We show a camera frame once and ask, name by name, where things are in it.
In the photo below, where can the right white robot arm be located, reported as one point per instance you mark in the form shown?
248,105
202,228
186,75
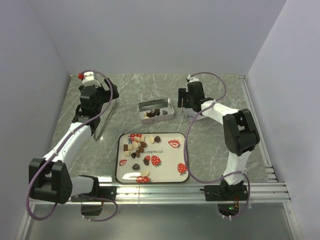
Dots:
240,131

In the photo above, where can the white oval chocolate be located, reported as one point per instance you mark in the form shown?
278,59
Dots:
144,173
135,144

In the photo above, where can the silver rectangular tin box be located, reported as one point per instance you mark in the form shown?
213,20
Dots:
151,105

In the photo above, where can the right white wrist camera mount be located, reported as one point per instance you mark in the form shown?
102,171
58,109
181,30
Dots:
191,79

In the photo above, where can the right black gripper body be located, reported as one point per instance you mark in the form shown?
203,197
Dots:
184,93

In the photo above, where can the aluminium frame rail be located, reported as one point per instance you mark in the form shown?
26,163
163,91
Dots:
190,193

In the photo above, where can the brown square chocolate left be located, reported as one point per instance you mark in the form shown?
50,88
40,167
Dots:
125,147

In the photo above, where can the dark heart chocolate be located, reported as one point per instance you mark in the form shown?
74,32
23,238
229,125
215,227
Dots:
136,167

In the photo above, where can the brown round chocolate cup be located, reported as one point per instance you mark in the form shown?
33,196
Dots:
143,144

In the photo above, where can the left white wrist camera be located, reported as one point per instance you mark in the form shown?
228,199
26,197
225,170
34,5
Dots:
89,78

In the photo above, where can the white oval chocolate centre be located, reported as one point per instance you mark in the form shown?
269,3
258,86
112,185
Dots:
135,144

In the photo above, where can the metal serving tongs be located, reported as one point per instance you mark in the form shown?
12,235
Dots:
97,136

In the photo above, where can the white strawberry pattern tray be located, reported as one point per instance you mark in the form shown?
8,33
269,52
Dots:
166,159

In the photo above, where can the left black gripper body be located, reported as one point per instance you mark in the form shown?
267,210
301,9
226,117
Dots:
104,95

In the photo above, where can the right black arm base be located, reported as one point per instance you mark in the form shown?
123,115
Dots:
228,197

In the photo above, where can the brown oval chocolate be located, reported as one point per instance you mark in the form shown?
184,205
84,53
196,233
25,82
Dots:
141,149

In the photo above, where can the white square chocolate left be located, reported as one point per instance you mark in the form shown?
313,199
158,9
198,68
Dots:
127,153

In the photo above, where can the silver tin lid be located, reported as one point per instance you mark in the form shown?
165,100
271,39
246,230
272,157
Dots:
187,110

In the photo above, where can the white oval chocolate front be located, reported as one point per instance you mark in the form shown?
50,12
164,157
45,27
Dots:
144,173

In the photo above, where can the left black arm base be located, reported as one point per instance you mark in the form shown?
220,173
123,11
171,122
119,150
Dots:
92,204

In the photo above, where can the dark round chocolate right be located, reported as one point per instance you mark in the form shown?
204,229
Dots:
157,139

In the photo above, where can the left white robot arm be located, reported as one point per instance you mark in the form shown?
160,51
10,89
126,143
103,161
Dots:
49,177

